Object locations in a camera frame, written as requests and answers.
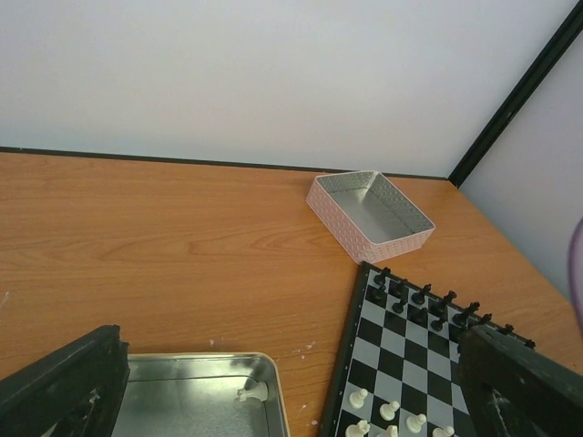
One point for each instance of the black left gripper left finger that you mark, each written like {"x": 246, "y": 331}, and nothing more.
{"x": 76, "y": 390}

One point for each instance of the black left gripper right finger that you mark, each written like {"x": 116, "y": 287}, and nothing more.
{"x": 512, "y": 390}

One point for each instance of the white pawn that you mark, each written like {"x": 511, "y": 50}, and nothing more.
{"x": 389, "y": 410}
{"x": 357, "y": 398}

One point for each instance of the white knight chess piece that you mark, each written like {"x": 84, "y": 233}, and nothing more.
{"x": 359, "y": 429}

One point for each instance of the black and silver chessboard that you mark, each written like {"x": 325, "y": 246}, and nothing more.
{"x": 395, "y": 346}

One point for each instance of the white piece in tin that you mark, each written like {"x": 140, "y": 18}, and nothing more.
{"x": 259, "y": 392}

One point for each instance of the silver square tin lid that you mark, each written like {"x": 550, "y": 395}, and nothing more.
{"x": 370, "y": 217}

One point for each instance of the black enclosure frame post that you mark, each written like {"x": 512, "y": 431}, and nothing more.
{"x": 546, "y": 60}

